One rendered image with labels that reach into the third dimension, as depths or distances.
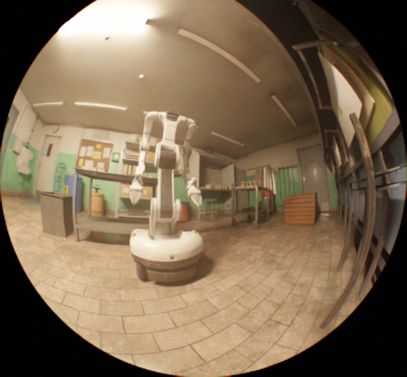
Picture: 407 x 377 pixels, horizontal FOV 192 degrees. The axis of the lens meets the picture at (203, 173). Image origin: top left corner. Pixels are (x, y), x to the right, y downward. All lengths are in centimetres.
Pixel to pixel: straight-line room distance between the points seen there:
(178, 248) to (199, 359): 66
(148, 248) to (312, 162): 445
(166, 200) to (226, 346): 97
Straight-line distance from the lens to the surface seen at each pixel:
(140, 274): 95
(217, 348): 69
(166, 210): 89
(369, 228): 55
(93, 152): 404
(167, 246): 79
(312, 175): 438
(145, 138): 129
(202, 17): 184
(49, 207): 190
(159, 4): 190
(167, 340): 71
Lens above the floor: 66
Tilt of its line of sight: 11 degrees up
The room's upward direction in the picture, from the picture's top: 1 degrees clockwise
